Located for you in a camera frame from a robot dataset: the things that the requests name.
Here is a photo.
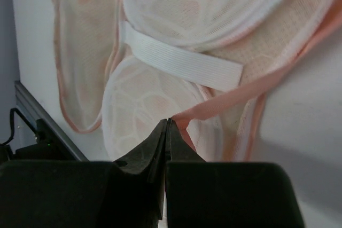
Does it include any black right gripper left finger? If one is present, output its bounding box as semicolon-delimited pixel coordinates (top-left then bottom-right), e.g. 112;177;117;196
1;120;167;227

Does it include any pink floral mesh laundry bag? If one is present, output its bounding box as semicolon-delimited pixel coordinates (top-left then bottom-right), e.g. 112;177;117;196
52;0;341;161

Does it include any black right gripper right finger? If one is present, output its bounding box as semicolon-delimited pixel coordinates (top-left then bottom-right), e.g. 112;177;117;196
165;120;305;227

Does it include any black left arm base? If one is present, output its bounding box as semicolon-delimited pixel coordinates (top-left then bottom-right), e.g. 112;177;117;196
1;107;85;163

